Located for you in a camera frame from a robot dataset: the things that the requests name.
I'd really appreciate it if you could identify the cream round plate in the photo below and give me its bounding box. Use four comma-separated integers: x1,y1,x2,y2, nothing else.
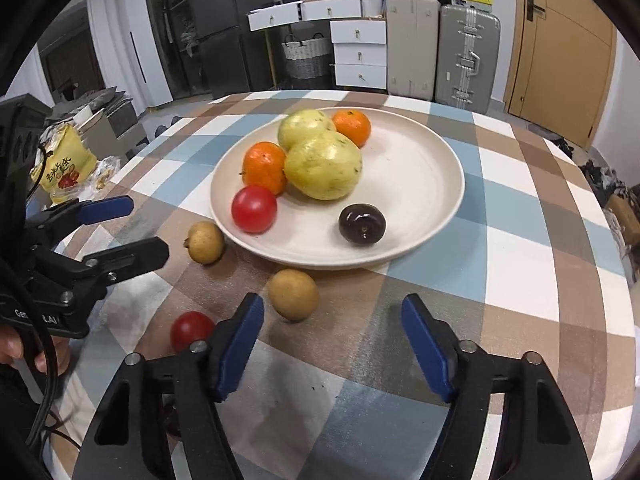
209,106,466,271

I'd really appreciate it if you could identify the silver suitcase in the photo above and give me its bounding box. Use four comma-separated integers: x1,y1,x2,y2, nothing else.
434,3,502,115

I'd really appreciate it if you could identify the white desk with drawers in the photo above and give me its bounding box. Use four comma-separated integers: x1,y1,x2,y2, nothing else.
247,0,386,32

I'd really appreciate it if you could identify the open cardboard box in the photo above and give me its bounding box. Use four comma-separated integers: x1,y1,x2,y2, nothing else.
52,87,151,162

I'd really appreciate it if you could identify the yellow snack bag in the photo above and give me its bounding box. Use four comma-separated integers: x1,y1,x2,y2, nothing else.
29,122,99,205

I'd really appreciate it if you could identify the large green-yellow guava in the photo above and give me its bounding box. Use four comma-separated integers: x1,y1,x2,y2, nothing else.
283,131,363,202

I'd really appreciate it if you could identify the red tomato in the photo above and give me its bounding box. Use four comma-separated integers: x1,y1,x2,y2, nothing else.
170,311,217,353
231,185,278,234

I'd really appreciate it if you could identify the pile of shoes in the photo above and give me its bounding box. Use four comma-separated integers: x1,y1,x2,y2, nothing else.
549,137,640,261

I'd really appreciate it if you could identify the dark glass-door wardrobe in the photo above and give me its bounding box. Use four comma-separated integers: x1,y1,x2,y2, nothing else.
142,0,211,97

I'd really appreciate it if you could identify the black refrigerator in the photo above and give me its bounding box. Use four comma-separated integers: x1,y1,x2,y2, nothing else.
184,0,276,101

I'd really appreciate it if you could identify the white drawer cabinet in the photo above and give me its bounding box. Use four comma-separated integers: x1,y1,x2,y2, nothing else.
329,18,389,92

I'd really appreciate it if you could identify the person's left forearm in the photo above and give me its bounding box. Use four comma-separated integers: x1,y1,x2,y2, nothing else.
0,362,51,480

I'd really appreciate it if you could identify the wooden door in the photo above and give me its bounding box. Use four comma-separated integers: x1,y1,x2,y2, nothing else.
502,0,619,150

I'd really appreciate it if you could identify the checked tablecloth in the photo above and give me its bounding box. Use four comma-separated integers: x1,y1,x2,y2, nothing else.
42,89,639,480

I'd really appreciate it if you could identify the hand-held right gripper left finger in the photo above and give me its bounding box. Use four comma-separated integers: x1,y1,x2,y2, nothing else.
72,293,265,480

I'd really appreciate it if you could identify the white curtain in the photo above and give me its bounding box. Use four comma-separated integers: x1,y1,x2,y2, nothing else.
7,42,57,102

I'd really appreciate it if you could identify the black cable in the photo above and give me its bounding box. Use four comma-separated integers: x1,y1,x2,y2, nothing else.
0,255,83,458

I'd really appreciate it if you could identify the clear snack bag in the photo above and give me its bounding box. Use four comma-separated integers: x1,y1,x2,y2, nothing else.
92,156,123,191

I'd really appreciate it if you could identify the person's left hand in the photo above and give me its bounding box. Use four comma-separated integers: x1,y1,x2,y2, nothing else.
0,325,71,376

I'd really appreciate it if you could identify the brown longan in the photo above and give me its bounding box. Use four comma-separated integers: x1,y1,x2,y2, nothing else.
186,220,226,265
266,268,320,322

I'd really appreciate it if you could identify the brown cardboard box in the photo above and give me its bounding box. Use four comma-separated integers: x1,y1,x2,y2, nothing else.
604,194,640,244

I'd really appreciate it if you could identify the orange mandarin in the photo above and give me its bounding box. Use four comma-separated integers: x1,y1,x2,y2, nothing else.
242,141,288,197
332,110,372,148

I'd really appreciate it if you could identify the wicker basket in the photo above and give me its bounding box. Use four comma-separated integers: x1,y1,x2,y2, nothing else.
280,32,334,80

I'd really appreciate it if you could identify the white wardrobe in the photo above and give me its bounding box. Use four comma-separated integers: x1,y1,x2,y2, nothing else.
87,0,174,109

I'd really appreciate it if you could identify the beige suitcase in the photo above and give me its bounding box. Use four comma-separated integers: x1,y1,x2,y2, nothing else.
385,0,442,102

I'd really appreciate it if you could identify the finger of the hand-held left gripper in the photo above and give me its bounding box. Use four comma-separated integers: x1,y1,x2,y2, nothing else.
52,237,171,291
26,196,135,247

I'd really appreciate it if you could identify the small yellow guava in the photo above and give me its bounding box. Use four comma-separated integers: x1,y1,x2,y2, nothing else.
277,109,337,152

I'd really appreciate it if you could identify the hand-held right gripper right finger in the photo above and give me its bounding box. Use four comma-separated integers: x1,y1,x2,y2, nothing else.
400,293,594,480

